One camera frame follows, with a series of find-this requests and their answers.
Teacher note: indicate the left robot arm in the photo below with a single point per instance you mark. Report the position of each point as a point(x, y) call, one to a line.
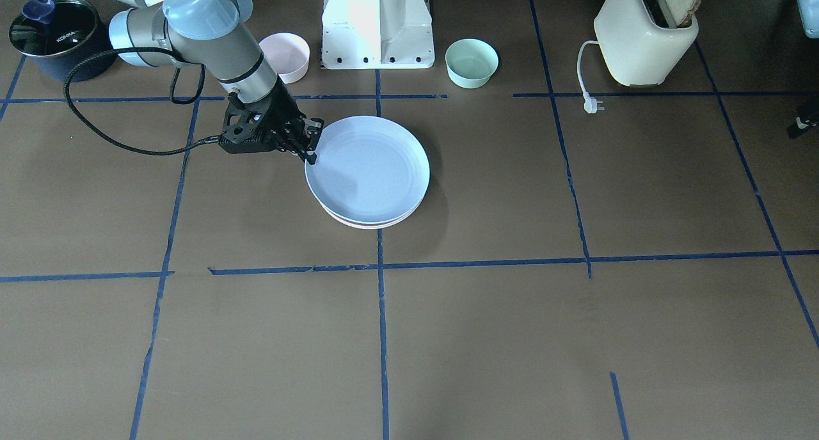
point(808, 11)

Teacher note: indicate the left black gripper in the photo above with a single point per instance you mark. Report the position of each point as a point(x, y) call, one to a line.
point(805, 121)

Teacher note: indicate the cream toaster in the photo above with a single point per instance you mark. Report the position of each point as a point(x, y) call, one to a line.
point(642, 40)

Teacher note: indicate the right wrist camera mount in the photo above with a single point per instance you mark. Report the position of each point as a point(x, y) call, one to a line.
point(248, 127)

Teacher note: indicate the green bowl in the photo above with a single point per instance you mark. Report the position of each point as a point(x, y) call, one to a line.
point(471, 63)

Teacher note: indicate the dark blue pot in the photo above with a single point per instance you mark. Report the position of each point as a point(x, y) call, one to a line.
point(63, 35)

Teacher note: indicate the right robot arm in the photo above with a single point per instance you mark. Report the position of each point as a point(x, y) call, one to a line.
point(211, 34)

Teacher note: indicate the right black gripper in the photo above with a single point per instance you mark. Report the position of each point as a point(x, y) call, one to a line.
point(286, 109)

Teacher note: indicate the blue plate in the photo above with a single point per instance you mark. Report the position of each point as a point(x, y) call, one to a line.
point(368, 157)

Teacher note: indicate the pink plate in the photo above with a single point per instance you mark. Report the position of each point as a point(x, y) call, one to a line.
point(370, 213)

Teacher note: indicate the white mounting pillar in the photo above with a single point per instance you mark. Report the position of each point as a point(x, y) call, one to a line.
point(377, 35)

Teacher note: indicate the pink bowl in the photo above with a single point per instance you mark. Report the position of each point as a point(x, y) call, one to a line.
point(288, 54)

